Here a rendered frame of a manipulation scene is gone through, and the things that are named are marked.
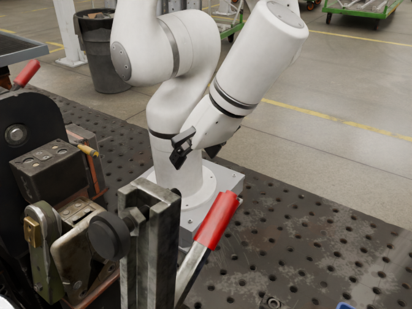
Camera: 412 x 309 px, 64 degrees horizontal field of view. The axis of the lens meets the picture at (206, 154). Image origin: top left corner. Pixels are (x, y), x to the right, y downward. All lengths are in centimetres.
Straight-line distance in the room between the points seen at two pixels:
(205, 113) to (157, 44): 16
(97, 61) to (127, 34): 275
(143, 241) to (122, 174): 87
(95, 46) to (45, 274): 297
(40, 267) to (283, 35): 41
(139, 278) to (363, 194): 208
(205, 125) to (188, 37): 19
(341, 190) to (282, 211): 131
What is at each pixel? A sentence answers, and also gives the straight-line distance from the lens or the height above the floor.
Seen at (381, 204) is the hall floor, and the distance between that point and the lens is 225.
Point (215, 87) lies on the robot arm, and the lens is 53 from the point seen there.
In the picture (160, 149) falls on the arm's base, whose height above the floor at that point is 94.
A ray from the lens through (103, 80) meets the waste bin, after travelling 342.
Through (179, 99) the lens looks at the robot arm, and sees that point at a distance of 71.
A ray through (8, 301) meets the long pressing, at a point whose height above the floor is 100.
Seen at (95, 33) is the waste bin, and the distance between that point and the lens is 325.
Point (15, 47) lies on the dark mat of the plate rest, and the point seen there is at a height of 116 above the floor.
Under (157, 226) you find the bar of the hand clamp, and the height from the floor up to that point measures 121.
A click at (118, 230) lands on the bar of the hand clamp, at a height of 122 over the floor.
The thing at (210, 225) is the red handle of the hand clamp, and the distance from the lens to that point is 30.
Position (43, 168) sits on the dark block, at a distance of 44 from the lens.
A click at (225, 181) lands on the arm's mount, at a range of 89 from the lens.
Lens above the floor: 135
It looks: 34 degrees down
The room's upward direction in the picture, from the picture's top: straight up
